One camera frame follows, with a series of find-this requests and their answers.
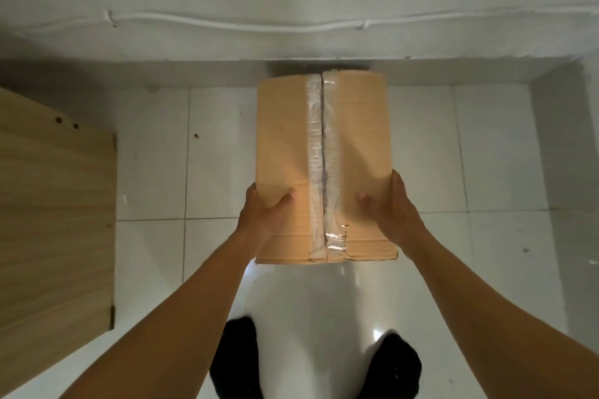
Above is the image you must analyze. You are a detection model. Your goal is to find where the person's right hand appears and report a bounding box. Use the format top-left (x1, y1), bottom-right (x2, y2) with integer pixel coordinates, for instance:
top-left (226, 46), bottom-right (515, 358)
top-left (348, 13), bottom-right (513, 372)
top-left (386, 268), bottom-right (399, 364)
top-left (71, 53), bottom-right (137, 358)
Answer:
top-left (356, 170), bottom-right (427, 254)

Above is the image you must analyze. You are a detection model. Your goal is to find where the person's left hand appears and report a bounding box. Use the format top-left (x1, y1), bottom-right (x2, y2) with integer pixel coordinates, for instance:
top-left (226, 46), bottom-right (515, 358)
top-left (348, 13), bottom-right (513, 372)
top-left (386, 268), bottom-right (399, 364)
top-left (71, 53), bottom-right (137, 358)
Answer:
top-left (236, 183), bottom-right (296, 250)

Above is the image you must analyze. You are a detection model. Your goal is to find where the plain brown cardboard box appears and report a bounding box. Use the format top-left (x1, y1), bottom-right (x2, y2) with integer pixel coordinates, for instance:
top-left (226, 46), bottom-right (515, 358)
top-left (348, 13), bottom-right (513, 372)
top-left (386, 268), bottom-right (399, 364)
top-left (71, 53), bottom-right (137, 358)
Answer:
top-left (255, 68), bottom-right (399, 266)

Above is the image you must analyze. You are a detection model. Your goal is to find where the person's left forearm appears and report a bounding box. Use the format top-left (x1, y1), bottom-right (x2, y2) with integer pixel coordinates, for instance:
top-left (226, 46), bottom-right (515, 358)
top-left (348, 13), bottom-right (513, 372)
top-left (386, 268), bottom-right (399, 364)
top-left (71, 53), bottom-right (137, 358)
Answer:
top-left (61, 233), bottom-right (263, 399)

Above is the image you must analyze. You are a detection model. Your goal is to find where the person's right forearm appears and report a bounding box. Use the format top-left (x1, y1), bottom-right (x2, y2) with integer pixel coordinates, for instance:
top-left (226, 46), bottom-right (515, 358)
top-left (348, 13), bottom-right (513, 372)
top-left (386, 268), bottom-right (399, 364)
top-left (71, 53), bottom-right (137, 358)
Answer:
top-left (402, 230), bottom-right (599, 399)

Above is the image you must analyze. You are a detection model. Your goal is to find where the person's right black sock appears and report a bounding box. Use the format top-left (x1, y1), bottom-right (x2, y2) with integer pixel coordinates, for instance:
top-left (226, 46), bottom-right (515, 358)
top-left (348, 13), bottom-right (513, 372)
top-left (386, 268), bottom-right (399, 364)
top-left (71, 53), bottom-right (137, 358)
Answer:
top-left (355, 330), bottom-right (423, 399)

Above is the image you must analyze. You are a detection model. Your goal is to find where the light wooden table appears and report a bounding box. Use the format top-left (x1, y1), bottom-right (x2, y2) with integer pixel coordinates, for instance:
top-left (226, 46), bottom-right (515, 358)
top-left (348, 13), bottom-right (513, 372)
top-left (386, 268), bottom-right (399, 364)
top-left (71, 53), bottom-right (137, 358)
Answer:
top-left (0, 85), bottom-right (118, 399)

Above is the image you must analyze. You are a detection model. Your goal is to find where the white cable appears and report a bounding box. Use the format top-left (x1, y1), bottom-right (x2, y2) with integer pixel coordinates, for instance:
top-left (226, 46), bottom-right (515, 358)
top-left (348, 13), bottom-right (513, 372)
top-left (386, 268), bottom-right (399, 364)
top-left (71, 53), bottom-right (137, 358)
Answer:
top-left (14, 3), bottom-right (599, 37)

